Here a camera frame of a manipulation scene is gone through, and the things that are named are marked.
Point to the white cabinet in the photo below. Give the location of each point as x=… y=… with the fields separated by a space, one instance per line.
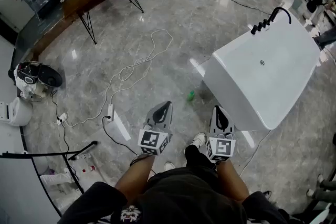
x=13 y=5

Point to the white plastic bag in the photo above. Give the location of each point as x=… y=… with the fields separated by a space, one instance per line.
x=57 y=181

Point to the black-framed glass table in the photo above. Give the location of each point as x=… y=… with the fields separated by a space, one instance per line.
x=39 y=154

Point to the black faucet knob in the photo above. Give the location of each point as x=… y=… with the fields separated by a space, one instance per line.
x=260 y=26
x=253 y=29
x=265 y=23

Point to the red-capped bottle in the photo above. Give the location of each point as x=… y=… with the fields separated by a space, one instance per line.
x=89 y=168

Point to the person's right forearm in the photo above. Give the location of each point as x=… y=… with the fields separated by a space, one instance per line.
x=232 y=181

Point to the white bathtub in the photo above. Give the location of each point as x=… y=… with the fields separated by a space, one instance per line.
x=262 y=86

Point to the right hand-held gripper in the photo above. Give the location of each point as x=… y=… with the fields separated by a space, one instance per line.
x=221 y=147

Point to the small green object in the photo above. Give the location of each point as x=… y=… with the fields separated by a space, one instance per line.
x=191 y=96

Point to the white bottle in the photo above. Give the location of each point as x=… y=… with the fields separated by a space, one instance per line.
x=82 y=156

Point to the white power strip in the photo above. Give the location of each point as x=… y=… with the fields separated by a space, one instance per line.
x=111 y=112

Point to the person's right shoe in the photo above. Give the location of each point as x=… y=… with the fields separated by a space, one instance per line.
x=198 y=140

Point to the person's shoe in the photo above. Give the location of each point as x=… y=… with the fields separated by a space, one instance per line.
x=198 y=140
x=169 y=166

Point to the person's left shoe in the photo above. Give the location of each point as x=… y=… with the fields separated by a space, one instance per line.
x=169 y=166

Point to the black round device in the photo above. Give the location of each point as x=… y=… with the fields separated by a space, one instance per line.
x=50 y=76

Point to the person's black clothing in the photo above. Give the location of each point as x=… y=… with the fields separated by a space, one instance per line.
x=183 y=191

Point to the small white wall adapter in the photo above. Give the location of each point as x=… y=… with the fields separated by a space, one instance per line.
x=62 y=118

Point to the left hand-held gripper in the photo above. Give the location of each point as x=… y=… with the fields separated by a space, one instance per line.
x=152 y=140

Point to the person's left forearm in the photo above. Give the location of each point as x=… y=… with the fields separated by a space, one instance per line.
x=134 y=178

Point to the black faucet spout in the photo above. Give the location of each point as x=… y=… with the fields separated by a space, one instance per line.
x=275 y=11

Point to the white rounded appliance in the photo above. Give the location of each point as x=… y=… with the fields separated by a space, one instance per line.
x=18 y=112

